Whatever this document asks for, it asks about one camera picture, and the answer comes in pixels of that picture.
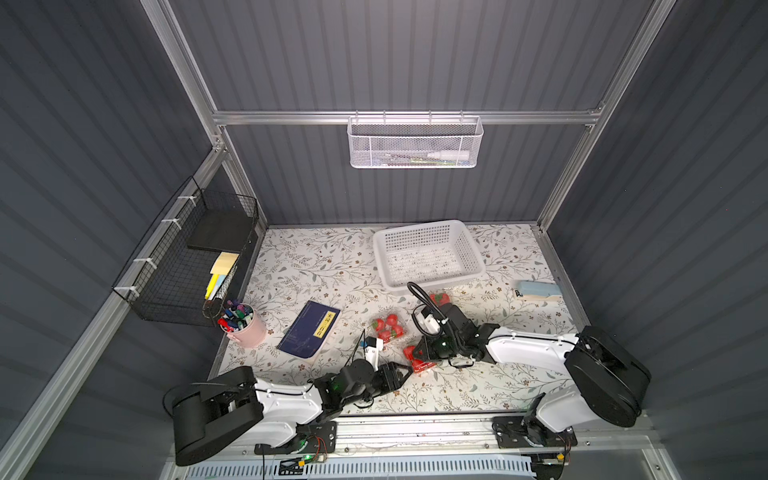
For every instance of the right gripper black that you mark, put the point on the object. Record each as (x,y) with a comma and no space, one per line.
(431,346)

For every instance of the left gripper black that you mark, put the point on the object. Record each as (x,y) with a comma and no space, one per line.
(389,375)

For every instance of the clear clamshell container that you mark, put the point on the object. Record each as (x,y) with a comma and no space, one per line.
(383,315)
(415,358)
(434,303)

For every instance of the white plastic perforated basket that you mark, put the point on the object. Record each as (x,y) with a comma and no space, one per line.
(434,255)

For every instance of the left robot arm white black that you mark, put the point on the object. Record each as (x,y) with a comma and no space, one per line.
(209,416)

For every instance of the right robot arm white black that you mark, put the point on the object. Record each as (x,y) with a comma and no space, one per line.
(607,382)

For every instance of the dark blue booklet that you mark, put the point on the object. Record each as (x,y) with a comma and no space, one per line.
(309,330)

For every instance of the light blue sponge block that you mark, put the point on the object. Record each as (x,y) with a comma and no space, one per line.
(537,290)

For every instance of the pink cup with markers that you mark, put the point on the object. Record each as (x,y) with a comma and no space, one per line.
(241,324)

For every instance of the yellow sticky notes pad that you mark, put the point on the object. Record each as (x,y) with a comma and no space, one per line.
(219,272)

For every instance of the white marker in basket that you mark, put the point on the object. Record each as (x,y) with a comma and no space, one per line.
(449,156)

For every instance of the black notebook in basket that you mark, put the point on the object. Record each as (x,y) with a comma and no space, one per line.
(221,231)

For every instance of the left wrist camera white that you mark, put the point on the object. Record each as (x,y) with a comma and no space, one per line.
(372,347)

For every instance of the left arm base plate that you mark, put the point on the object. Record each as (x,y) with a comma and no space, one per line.
(315,438)

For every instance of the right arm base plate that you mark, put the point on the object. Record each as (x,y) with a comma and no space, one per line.
(518,431)

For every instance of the black wire wall basket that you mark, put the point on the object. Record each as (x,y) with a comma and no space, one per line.
(164,280)

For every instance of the white wire mesh wall basket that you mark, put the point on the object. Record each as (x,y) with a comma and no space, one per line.
(402,141)

